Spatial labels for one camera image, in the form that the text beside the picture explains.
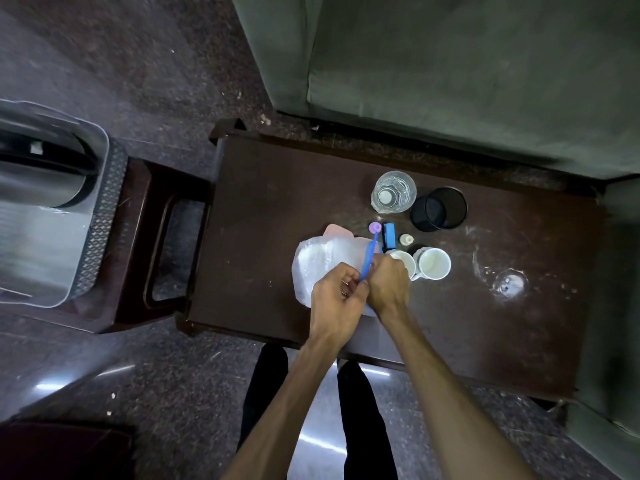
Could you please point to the person's left hand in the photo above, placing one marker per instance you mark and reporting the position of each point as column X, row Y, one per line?
column 332, row 309

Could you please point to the person's right hand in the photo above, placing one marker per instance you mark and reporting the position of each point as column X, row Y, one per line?
column 390, row 287

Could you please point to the small white cup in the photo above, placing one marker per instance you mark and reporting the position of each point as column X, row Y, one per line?
column 433, row 263
column 404, row 260

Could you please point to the small cream capped bottle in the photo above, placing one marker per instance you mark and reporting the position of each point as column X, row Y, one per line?
column 406, row 240

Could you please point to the small blue bottle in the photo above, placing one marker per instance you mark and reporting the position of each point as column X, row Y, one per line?
column 390, row 237

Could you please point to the clear zip bag blue seal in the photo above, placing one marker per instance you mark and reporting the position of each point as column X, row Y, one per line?
column 320, row 257

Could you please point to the small purple capped bottle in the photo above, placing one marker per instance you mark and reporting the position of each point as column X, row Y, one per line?
column 375, row 227

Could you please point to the pink plastic box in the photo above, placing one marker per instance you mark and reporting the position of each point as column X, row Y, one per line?
column 337, row 230

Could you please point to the black mesh cup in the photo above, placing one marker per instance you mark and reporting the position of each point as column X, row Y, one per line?
column 440, row 209

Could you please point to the clear plastic water bottle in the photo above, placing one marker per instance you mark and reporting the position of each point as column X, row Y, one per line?
column 394, row 192

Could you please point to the clear plastic basket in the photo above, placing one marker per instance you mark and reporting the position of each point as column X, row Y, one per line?
column 40, row 254

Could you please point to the person's left forearm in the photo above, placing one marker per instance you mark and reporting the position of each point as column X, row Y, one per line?
column 285, row 414

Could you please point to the person's right forearm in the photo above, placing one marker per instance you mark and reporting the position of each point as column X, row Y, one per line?
column 450, row 399

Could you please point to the person's left leg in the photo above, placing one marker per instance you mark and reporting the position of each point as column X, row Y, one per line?
column 262, row 389

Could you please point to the dark wooden table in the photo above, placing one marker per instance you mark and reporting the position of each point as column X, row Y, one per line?
column 280, row 204

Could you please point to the brown plastic stool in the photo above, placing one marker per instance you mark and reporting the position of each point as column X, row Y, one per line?
column 140, row 219

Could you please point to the green fabric sofa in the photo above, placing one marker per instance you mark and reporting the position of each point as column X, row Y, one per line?
column 610, row 319

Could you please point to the green fabric armchair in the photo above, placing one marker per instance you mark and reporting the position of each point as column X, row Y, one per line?
column 450, row 69

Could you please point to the dark maroon furniture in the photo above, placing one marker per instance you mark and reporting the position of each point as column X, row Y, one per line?
column 60, row 452

